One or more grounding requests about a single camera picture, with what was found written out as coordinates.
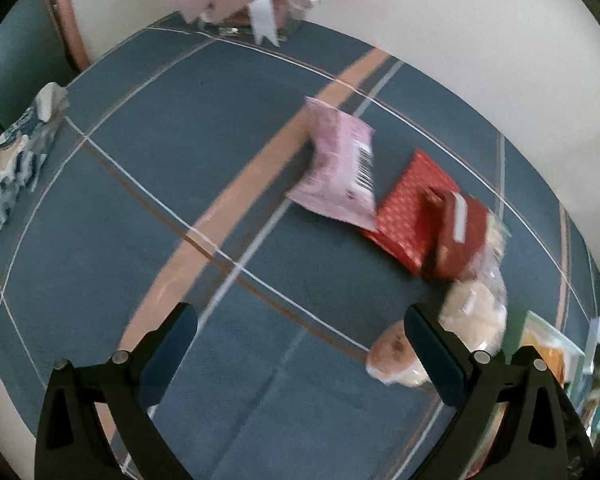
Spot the red patterned snack packet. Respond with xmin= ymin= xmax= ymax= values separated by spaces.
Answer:
xmin=357 ymin=149 xmax=461 ymax=276

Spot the dark teal panel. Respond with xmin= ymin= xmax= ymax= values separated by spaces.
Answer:
xmin=0 ymin=0 xmax=81 ymax=131

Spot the dark red small box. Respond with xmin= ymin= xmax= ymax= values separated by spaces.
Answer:
xmin=420 ymin=187 xmax=491 ymax=281

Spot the clear glass vase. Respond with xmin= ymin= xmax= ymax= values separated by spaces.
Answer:
xmin=200 ymin=0 xmax=321 ymax=41

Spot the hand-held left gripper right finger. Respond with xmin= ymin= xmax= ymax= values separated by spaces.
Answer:
xmin=403 ymin=303 xmax=573 ymax=480

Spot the pink snack packet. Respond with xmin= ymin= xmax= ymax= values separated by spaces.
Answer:
xmin=285 ymin=96 xmax=378 ymax=233

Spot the pink round pastry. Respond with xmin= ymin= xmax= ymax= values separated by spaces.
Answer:
xmin=365 ymin=321 xmax=431 ymax=388

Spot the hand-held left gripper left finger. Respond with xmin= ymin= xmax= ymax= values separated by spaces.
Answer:
xmin=34 ymin=302 xmax=199 ymax=480

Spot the blue white tissue packet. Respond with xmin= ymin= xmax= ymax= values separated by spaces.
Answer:
xmin=0 ymin=82 xmax=71 ymax=241

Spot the clear-wrapped white bun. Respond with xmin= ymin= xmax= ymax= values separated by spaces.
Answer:
xmin=437 ymin=215 xmax=511 ymax=356

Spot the clear packet of yellow cakes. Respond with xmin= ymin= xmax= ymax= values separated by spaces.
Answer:
xmin=522 ymin=327 xmax=567 ymax=386

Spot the white power strip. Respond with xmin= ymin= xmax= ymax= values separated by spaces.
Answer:
xmin=587 ymin=316 xmax=600 ymax=376

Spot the blue plaid bedsheet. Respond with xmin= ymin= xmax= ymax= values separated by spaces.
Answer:
xmin=0 ymin=12 xmax=600 ymax=480

